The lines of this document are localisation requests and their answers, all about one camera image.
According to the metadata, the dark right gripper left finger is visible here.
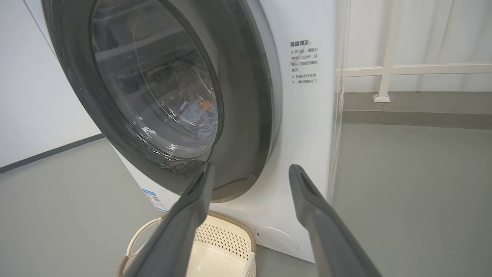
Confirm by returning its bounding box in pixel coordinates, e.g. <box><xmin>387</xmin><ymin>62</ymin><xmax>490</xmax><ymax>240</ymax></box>
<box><xmin>123</xmin><ymin>163</ymin><xmax>215</xmax><ymax>277</ymax></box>

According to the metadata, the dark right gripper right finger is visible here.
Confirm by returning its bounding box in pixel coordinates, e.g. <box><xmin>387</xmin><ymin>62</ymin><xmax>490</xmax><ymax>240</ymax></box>
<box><xmin>288</xmin><ymin>164</ymin><xmax>383</xmax><ymax>277</ymax></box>

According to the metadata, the blue bear-print garment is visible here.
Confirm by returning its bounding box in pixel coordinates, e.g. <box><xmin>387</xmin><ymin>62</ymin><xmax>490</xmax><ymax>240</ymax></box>
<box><xmin>179</xmin><ymin>98</ymin><xmax>216</xmax><ymax>140</ymax></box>

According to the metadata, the dark round washing machine door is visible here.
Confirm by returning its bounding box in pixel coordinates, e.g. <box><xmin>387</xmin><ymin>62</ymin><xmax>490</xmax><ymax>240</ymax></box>
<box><xmin>42</xmin><ymin>0</ymin><xmax>283</xmax><ymax>203</ymax></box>

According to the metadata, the cream perforated laundry basket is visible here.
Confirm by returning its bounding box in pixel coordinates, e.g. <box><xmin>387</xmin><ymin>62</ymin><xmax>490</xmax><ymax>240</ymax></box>
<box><xmin>117</xmin><ymin>210</ymin><xmax>257</xmax><ymax>277</ymax></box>

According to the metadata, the white front-load washing machine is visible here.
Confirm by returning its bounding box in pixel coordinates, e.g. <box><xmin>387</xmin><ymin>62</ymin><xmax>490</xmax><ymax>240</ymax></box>
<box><xmin>23</xmin><ymin>0</ymin><xmax>344</xmax><ymax>264</ymax></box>

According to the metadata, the blue white energy label sticker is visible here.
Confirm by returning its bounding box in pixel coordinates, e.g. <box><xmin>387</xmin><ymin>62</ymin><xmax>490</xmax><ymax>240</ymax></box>
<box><xmin>142</xmin><ymin>189</ymin><xmax>168</xmax><ymax>213</ymax></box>

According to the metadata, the round white filter cover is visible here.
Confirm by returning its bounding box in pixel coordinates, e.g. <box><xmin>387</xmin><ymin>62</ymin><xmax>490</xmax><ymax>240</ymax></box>
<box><xmin>255</xmin><ymin>226</ymin><xmax>299</xmax><ymax>253</ymax></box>

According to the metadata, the printed warning text label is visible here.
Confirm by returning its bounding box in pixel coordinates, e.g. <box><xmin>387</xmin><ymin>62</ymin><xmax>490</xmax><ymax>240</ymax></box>
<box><xmin>289</xmin><ymin>38</ymin><xmax>320</xmax><ymax>86</ymax></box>

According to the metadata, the white metal railing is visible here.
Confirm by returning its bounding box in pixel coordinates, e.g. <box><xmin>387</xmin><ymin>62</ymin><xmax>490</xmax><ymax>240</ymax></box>
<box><xmin>336</xmin><ymin>0</ymin><xmax>492</xmax><ymax>103</ymax></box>

